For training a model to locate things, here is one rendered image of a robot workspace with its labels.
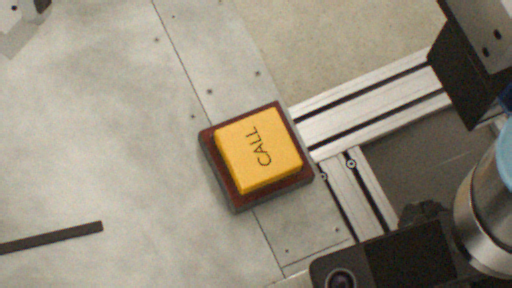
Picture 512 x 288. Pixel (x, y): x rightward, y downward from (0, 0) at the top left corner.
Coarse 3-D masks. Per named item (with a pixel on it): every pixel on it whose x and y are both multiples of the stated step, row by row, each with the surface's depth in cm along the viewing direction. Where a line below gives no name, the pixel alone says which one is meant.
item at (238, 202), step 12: (264, 108) 116; (276, 108) 116; (228, 120) 116; (240, 120) 116; (204, 132) 115; (288, 132) 116; (216, 156) 115; (300, 156) 115; (216, 168) 114; (228, 180) 114; (288, 180) 114; (300, 180) 114; (252, 192) 114; (264, 192) 114; (240, 204) 113
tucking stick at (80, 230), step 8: (80, 224) 114; (88, 224) 114; (96, 224) 114; (48, 232) 113; (56, 232) 113; (64, 232) 113; (72, 232) 113; (80, 232) 113; (88, 232) 113; (16, 240) 113; (24, 240) 113; (32, 240) 113; (40, 240) 113; (48, 240) 113; (56, 240) 113; (0, 248) 113; (8, 248) 113; (16, 248) 113; (24, 248) 113
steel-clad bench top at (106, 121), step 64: (64, 0) 122; (128, 0) 122; (192, 0) 122; (0, 64) 119; (64, 64) 119; (128, 64) 120; (192, 64) 120; (256, 64) 120; (0, 128) 117; (64, 128) 117; (128, 128) 117; (192, 128) 118; (0, 192) 115; (64, 192) 115; (128, 192) 115; (192, 192) 116; (320, 192) 116; (0, 256) 113; (64, 256) 113; (128, 256) 113; (192, 256) 114; (256, 256) 114
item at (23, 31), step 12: (0, 0) 104; (12, 0) 104; (0, 12) 103; (12, 12) 103; (0, 24) 103; (12, 24) 103; (24, 24) 105; (0, 36) 104; (12, 36) 104; (24, 36) 107; (0, 48) 107; (12, 48) 106
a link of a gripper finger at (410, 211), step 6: (408, 204) 91; (414, 204) 90; (420, 204) 88; (426, 204) 89; (402, 210) 93; (408, 210) 91; (414, 210) 90; (420, 210) 88; (402, 216) 93; (408, 216) 92; (414, 216) 90; (402, 222) 93; (408, 222) 92
